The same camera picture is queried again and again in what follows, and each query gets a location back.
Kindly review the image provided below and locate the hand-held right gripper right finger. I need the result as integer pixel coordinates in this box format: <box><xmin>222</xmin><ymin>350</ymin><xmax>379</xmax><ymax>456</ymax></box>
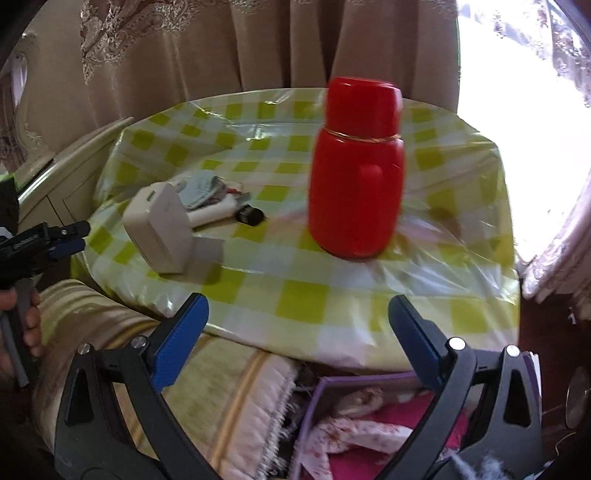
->
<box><xmin>388</xmin><ymin>295</ymin><xmax>543</xmax><ymax>480</ymax></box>

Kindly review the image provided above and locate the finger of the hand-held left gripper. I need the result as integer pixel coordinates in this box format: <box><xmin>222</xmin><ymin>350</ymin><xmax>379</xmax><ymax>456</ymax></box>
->
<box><xmin>46</xmin><ymin>220</ymin><xmax>92</xmax><ymax>243</ymax></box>
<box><xmin>48</xmin><ymin>237</ymin><xmax>86</xmax><ymax>260</ymax></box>

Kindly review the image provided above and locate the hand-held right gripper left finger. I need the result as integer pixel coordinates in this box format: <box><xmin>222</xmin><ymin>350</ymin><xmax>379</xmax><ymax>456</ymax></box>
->
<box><xmin>54</xmin><ymin>293</ymin><xmax>209</xmax><ymax>480</ymax></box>

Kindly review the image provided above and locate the magenta cloth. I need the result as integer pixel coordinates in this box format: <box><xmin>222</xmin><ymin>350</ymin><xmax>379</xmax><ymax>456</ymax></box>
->
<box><xmin>318</xmin><ymin>392</ymin><xmax>467</xmax><ymax>480</ymax></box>

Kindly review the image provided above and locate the white fruit print cloth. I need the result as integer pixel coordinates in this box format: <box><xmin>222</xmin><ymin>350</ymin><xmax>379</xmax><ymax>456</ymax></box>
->
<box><xmin>302</xmin><ymin>415</ymin><xmax>414</xmax><ymax>460</ymax></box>

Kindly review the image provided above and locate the purple cardboard box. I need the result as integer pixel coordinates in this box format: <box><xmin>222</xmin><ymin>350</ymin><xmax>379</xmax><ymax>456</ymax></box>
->
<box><xmin>288</xmin><ymin>351</ymin><xmax>541</xmax><ymax>480</ymax></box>

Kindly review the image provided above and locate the grey cloth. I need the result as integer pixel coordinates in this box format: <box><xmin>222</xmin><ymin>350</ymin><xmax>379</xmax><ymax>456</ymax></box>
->
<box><xmin>452</xmin><ymin>450</ymin><xmax>509</xmax><ymax>480</ymax></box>

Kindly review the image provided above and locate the person's left hand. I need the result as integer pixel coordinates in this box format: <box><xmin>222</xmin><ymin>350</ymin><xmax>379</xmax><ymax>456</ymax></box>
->
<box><xmin>0</xmin><ymin>293</ymin><xmax>45</xmax><ymax>384</ymax></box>

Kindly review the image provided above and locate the cream wooden furniture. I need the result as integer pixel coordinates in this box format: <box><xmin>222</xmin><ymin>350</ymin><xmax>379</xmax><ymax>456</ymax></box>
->
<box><xmin>0</xmin><ymin>28</ymin><xmax>134</xmax><ymax>227</ymax></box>

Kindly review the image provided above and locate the striped sofa cover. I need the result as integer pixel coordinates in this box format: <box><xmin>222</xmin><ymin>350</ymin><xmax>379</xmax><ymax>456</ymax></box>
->
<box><xmin>32</xmin><ymin>279</ymin><xmax>301</xmax><ymax>480</ymax></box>

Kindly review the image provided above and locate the white plastic device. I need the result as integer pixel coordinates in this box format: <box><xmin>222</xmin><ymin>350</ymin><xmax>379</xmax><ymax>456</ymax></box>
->
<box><xmin>122</xmin><ymin>181</ymin><xmax>195</xmax><ymax>275</ymax></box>

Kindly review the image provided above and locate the green checked tablecloth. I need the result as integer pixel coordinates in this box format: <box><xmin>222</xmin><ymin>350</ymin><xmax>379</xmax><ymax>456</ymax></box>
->
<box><xmin>69</xmin><ymin>88</ymin><xmax>520</xmax><ymax>370</ymax></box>

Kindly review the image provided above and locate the white tube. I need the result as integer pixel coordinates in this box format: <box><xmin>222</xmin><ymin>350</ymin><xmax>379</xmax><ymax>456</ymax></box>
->
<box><xmin>187</xmin><ymin>196</ymin><xmax>250</xmax><ymax>228</ymax></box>

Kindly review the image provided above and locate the folded grey packet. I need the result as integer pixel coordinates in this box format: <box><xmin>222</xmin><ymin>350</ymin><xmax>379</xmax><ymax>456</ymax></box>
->
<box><xmin>178</xmin><ymin>171</ymin><xmax>232</xmax><ymax>208</ymax></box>

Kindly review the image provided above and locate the small black cylinder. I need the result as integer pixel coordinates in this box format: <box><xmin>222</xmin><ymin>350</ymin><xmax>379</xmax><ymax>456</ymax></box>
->
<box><xmin>235</xmin><ymin>205</ymin><xmax>265</xmax><ymax>227</ymax></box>

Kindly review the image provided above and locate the red thermos flask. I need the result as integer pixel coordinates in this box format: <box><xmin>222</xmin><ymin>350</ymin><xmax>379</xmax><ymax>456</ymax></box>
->
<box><xmin>307</xmin><ymin>76</ymin><xmax>406</xmax><ymax>260</ymax></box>

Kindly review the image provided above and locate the round metal base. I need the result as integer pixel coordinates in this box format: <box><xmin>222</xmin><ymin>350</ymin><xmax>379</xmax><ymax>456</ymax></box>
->
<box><xmin>566</xmin><ymin>369</ymin><xmax>591</xmax><ymax>430</ymax></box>

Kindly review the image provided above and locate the beige curtain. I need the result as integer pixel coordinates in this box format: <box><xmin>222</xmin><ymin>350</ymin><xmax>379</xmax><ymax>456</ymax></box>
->
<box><xmin>23</xmin><ymin>0</ymin><xmax>462</xmax><ymax>153</ymax></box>

